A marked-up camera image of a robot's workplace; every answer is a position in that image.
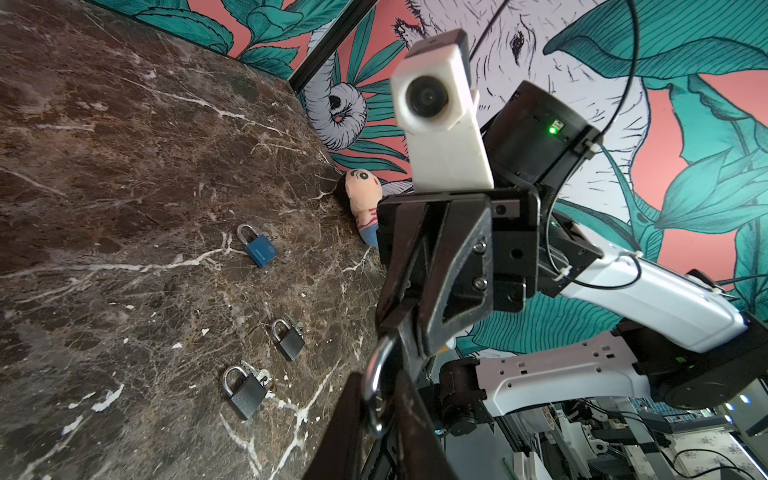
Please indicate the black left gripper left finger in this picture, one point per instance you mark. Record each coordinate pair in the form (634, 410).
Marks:
(338, 456)

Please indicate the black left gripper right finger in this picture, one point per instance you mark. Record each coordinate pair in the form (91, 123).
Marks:
(419, 453)

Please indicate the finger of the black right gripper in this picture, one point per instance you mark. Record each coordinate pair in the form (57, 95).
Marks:
(397, 305)
(458, 289)

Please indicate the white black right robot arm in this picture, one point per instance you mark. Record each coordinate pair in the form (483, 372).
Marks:
(679, 340)

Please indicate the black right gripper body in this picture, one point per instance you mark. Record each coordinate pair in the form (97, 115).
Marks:
(515, 247)

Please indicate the small black padlock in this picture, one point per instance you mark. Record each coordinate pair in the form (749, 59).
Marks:
(245, 390)
(287, 339)

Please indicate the plush doll striped shirt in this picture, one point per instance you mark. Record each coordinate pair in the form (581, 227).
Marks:
(359, 191)

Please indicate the blue padlock with keys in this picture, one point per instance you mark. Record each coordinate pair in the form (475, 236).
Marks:
(258, 247)

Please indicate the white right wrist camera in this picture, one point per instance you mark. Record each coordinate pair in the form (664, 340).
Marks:
(436, 108)

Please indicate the black right corner frame post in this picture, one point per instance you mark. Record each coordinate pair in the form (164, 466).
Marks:
(330, 41)

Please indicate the blue padlock silver shackle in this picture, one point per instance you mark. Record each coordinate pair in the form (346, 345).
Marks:
(378, 384)

